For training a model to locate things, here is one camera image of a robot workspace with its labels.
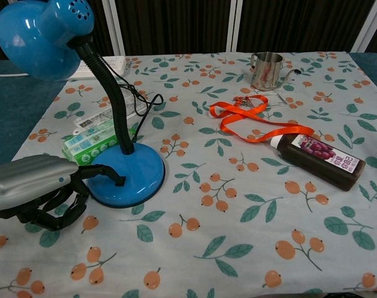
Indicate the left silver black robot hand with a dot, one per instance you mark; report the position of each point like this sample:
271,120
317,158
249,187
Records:
27,177

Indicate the blue desk lamp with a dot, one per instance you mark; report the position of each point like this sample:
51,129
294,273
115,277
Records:
139,164

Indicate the green tissue pack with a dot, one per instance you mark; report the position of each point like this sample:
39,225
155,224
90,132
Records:
83,149

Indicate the clear plastic printed packet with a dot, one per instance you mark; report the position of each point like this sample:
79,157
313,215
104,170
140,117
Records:
95,119

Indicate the white power strip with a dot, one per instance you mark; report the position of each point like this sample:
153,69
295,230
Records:
114,63

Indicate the fruit print tablecloth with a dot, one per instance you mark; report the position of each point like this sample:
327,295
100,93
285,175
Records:
207,248

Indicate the dark curtain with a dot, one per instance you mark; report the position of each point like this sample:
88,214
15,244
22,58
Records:
176,25

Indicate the steel spouted pitcher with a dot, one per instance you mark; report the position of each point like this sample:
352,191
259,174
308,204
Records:
264,74

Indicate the clear badge holder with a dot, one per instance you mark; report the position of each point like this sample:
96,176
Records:
283,99

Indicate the grape juice bottle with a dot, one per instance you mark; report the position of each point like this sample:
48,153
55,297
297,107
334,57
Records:
315,161

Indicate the white partition post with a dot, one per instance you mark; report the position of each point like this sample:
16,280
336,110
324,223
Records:
234,25
114,28
369,25

